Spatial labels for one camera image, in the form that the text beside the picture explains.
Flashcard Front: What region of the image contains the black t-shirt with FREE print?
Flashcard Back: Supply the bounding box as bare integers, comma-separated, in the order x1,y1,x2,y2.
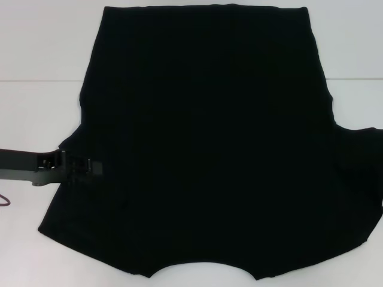
37,2,383,273

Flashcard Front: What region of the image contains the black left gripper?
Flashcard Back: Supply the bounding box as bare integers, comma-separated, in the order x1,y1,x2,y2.
0,148,104,188

